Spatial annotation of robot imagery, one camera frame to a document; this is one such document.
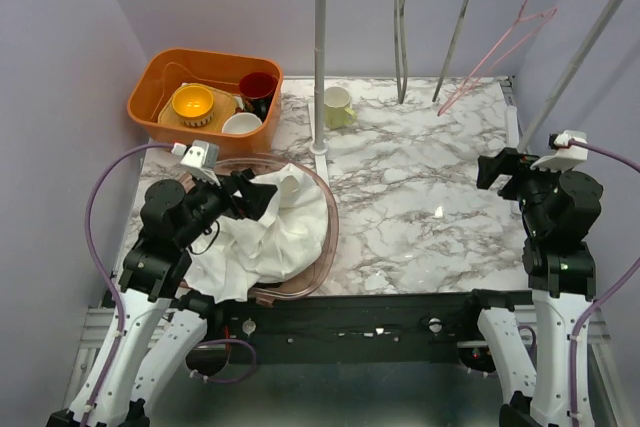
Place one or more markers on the white skirt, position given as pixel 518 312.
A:
pixel 280 227

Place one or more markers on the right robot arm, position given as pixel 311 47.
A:
pixel 558 205

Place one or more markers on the clear pink plastic basin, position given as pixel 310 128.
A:
pixel 325 227

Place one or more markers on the pink wire hanger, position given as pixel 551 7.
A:
pixel 497 53

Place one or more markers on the red and black mug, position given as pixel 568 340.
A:
pixel 257 90

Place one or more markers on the yellow bowl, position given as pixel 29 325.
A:
pixel 193 104

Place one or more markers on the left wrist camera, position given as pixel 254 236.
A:
pixel 199 160

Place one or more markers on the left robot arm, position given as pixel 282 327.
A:
pixel 131 370

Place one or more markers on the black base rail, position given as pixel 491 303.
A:
pixel 357 329

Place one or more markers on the orange plastic bin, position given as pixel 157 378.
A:
pixel 170 69

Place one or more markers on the yellow-green mug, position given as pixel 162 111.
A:
pixel 337 108

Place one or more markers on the grey hanger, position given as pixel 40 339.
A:
pixel 400 50
pixel 451 48

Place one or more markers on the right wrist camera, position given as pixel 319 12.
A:
pixel 565 152

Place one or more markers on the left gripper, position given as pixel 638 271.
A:
pixel 256 196

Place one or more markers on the white bowl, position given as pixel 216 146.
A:
pixel 241 124

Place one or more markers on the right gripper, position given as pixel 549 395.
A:
pixel 507 160

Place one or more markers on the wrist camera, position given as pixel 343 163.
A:
pixel 565 152
pixel 199 160

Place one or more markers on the yellow woven plate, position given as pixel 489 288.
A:
pixel 225 106

